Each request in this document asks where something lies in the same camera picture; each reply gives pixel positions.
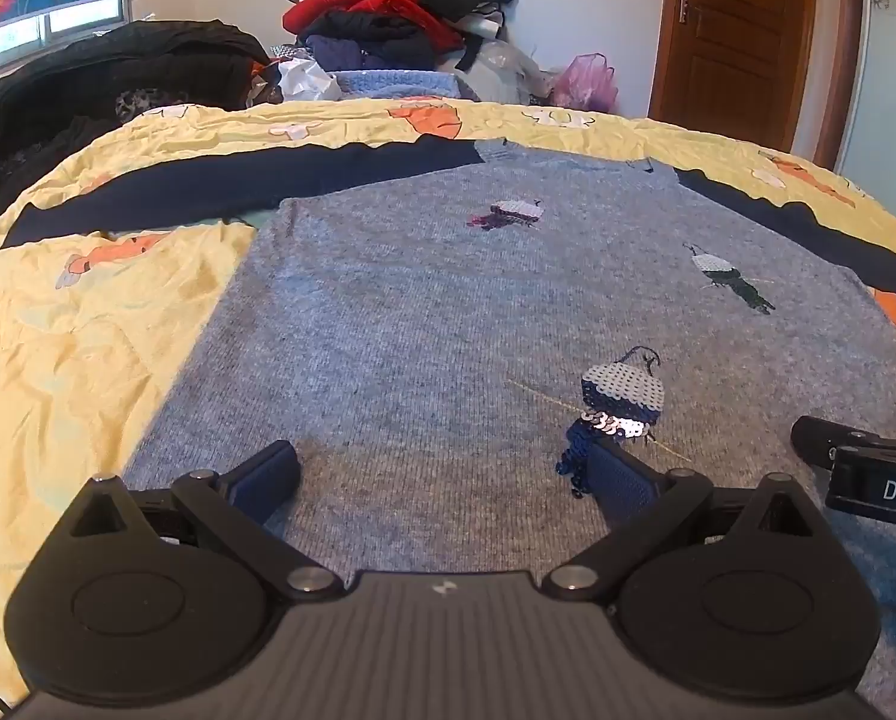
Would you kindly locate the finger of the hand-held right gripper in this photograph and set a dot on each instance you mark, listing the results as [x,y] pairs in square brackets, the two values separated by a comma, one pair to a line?
[811,436]

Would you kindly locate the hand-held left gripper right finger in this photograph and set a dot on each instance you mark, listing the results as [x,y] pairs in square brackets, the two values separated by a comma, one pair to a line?
[620,481]

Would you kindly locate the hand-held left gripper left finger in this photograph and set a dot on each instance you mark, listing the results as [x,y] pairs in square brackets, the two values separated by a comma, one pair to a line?
[268,469]

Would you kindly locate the grey sweater with navy sleeves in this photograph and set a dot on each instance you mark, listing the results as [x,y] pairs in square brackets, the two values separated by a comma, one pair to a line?
[418,330]

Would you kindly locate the yellow carrot print bedsheet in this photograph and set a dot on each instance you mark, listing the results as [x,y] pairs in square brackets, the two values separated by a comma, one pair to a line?
[81,360]

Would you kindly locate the white crumpled plastic bag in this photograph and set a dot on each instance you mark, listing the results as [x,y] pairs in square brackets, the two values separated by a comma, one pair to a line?
[305,81]

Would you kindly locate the pink plastic bag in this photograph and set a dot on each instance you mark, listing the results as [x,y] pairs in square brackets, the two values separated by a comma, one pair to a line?
[587,82]

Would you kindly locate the light blue knit garment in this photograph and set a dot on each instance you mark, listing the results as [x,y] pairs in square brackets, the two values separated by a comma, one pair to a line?
[395,84]

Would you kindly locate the brown wooden door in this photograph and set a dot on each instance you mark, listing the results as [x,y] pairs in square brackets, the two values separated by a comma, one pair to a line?
[733,37]

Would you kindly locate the translucent plastic bag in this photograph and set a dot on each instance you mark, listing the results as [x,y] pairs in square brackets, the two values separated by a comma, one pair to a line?
[504,71]

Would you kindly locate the black jacket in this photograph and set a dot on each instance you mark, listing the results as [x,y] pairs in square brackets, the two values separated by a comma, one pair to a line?
[118,67]

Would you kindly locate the window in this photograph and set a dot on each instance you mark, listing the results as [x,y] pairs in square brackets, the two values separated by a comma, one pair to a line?
[51,30]

